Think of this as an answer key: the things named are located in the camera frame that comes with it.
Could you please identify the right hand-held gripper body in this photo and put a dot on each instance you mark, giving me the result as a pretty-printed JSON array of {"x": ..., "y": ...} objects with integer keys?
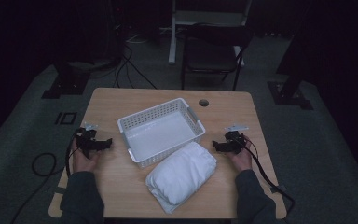
[{"x": 236, "y": 141}]

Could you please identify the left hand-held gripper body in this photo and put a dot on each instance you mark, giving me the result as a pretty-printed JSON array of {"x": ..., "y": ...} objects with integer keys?
[{"x": 85, "y": 141}]

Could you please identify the white cloth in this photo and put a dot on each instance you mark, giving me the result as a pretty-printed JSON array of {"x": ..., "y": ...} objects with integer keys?
[{"x": 181, "y": 175}]

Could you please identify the white perforated plastic basket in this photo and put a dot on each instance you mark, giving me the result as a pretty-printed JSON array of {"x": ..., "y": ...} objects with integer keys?
[{"x": 160, "y": 137}]

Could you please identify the person's right hand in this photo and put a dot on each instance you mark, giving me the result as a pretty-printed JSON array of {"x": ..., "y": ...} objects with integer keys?
[{"x": 244, "y": 160}]

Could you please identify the person's left hand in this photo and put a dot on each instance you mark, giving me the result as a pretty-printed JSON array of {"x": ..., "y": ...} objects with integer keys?
[{"x": 82, "y": 163}]

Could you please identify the grey tape piece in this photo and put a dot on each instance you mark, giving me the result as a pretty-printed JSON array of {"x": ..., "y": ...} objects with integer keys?
[
  {"x": 60, "y": 190},
  {"x": 278, "y": 188}
]

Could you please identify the black stand base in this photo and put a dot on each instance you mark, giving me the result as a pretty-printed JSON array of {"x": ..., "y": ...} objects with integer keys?
[
  {"x": 289, "y": 90},
  {"x": 66, "y": 84}
]

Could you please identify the black folding chair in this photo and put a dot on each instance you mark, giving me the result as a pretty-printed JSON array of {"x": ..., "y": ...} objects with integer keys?
[{"x": 211, "y": 56}]

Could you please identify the white metal table frame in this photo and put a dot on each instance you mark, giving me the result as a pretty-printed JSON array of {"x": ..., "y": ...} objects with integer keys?
[{"x": 172, "y": 37}]

